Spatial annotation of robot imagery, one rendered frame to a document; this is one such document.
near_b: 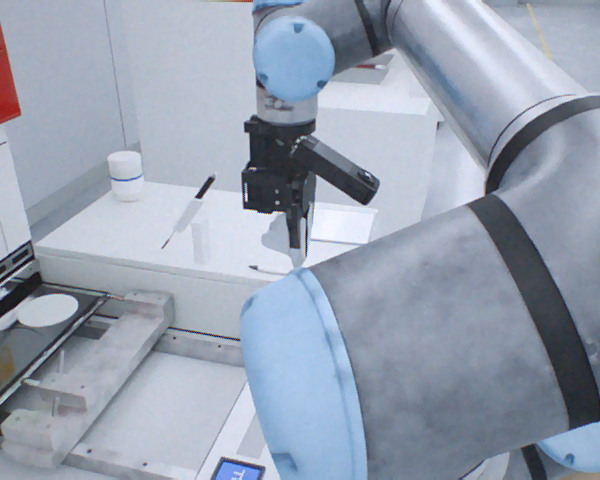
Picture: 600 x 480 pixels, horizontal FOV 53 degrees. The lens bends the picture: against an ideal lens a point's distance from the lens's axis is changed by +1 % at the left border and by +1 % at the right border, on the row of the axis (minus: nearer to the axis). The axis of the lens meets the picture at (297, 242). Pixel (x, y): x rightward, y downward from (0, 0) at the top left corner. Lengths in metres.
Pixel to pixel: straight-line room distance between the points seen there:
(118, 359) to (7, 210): 0.35
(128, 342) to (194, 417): 0.18
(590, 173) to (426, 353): 0.11
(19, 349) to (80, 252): 0.22
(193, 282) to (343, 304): 0.86
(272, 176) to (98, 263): 0.54
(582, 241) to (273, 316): 0.13
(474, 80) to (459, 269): 0.18
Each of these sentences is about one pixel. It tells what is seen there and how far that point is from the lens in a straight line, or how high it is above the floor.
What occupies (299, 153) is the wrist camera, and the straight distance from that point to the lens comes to 0.73.
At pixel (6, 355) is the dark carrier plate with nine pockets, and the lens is 1.09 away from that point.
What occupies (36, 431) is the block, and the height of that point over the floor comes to 0.91.
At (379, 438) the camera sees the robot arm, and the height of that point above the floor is 1.33.
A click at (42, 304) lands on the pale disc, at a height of 0.90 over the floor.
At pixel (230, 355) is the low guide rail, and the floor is 0.84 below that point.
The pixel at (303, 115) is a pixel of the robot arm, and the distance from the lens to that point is 0.72.
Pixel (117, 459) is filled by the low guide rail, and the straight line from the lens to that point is 0.93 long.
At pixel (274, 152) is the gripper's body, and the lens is 0.75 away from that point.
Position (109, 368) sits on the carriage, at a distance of 1.04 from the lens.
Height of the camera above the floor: 1.52
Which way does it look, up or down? 29 degrees down
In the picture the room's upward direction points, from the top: straight up
